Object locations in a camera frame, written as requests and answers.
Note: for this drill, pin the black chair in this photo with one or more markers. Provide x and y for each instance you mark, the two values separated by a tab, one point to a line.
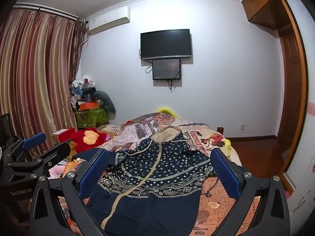
5	127

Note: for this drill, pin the printed blanket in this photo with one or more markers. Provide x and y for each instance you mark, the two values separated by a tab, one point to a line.
215	209

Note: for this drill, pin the wooden bed post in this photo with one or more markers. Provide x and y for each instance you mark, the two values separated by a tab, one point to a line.
220	130

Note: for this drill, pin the small black monitor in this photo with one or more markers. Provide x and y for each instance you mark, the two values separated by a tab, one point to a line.
166	69

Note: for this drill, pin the white air conditioner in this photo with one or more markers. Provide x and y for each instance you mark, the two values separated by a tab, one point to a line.
108	19

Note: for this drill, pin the striped curtain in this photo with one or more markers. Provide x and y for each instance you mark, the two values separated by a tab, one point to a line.
37	78

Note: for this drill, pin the scattered papers and toys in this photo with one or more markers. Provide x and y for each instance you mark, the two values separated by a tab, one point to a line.
59	169

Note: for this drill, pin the orange box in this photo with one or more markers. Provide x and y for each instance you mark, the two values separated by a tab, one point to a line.
88	106

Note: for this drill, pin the red box with white lid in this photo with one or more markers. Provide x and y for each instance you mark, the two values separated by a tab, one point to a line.
65	134

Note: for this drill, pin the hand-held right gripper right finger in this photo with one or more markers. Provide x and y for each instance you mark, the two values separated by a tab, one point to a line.
225	177

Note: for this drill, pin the navy patterned hooded jacket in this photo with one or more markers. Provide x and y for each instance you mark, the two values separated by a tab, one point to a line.
157	167

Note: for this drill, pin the pink toy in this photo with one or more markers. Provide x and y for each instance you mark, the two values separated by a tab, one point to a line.
288	193

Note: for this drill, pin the curtain rod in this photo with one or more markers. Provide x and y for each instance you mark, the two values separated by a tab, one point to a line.
49	9

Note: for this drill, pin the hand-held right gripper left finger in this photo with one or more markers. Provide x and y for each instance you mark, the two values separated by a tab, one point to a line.
93	174

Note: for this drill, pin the brown cardboard box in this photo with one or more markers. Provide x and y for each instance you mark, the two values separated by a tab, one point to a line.
72	150

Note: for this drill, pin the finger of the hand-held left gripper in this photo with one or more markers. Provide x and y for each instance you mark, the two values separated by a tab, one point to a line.
56	153
34	140

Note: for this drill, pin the large black television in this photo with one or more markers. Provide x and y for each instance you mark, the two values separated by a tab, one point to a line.
166	44

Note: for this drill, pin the grey pillow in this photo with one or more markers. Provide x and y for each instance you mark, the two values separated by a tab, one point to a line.
107	100

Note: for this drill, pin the red plush toy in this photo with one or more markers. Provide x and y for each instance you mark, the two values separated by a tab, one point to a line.
82	142

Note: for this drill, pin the green storage box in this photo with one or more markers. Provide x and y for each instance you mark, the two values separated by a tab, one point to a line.
92	118

